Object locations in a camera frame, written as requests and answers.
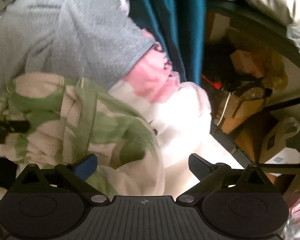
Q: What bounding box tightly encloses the teal curtain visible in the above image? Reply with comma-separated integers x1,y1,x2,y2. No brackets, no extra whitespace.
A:
129,0,206,85

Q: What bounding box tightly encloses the pink white floral cloth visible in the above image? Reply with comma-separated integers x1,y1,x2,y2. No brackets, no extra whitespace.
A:
109,42,242,197

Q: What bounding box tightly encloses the grey knit garment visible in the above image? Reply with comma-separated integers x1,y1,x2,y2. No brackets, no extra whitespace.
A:
0,0,154,93

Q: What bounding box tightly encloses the green pink patterned garment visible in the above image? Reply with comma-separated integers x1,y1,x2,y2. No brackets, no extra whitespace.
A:
0,73,165,198

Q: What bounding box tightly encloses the cardboard box with strap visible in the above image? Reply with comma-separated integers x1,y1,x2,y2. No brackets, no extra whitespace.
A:
213,94,266,134

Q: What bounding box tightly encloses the white paper bag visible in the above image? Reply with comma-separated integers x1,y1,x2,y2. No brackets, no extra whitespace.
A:
258,116,300,164

